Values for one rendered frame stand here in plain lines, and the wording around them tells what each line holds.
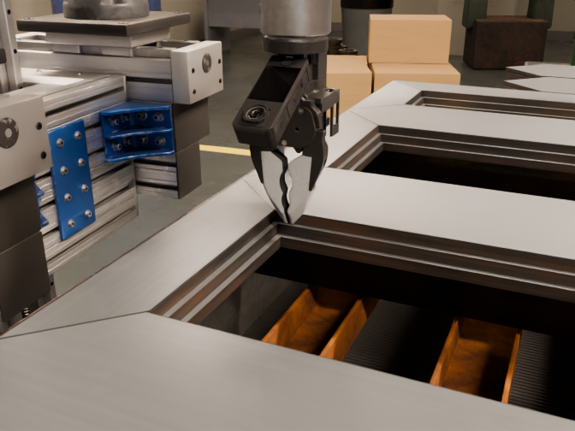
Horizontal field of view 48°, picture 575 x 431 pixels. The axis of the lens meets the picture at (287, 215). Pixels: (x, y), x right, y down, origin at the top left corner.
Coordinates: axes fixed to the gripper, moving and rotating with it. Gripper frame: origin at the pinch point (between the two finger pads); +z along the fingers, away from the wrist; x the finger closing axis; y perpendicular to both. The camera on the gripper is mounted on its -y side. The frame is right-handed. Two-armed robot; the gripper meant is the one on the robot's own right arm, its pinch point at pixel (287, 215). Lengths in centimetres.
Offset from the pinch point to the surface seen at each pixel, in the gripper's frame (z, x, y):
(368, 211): 0.8, -7.7, 6.8
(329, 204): 0.8, -2.7, 7.0
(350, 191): 0.8, -3.4, 12.7
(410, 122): 1, -2, 51
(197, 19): 51, 392, 619
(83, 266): 87, 136, 110
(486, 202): 0.8, -20.4, 15.9
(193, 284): 1.8, 3.0, -16.1
